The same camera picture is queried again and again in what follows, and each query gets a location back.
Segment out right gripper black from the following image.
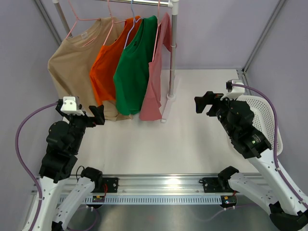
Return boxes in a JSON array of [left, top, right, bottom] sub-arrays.
[[194, 91, 238, 137]]

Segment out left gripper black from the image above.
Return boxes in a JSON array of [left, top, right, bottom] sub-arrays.
[[57, 104, 104, 153]]

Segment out orange t shirt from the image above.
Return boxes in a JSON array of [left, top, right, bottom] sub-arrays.
[[90, 16, 142, 105]]

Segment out green t shirt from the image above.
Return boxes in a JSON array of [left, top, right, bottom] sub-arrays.
[[114, 15, 158, 116]]

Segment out beige t shirt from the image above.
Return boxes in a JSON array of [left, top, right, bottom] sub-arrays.
[[48, 17, 123, 116]]

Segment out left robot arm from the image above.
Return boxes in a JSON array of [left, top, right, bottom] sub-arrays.
[[23, 97, 107, 231]]

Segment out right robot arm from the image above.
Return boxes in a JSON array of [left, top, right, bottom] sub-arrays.
[[194, 91, 308, 231]]

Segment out pink t shirt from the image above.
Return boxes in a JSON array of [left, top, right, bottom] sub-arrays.
[[139, 13, 172, 121]]

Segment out white plastic basket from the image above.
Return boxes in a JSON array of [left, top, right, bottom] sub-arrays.
[[237, 95, 275, 149]]

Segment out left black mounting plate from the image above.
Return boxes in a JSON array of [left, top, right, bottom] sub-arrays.
[[92, 177, 119, 193]]

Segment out black mounting plate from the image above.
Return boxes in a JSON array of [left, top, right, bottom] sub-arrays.
[[198, 177, 237, 193], [92, 177, 119, 193]]

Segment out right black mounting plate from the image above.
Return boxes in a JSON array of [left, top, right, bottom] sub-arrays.
[[198, 177, 237, 193]]

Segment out metal clothes rack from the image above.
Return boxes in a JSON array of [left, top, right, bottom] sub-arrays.
[[52, 0, 180, 123]]

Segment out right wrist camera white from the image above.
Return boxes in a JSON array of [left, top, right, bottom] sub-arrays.
[[220, 79, 245, 101]]

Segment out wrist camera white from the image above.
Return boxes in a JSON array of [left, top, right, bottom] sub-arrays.
[[60, 96, 85, 116], [220, 79, 245, 101]]

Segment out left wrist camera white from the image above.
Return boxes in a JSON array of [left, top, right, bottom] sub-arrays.
[[60, 96, 85, 116]]

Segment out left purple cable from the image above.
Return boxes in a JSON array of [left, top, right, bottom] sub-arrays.
[[15, 102, 60, 231]]

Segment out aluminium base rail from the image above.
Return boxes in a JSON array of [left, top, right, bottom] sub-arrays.
[[31, 174, 275, 195]]

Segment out white slotted cable duct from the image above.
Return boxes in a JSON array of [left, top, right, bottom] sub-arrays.
[[57, 194, 222, 205]]

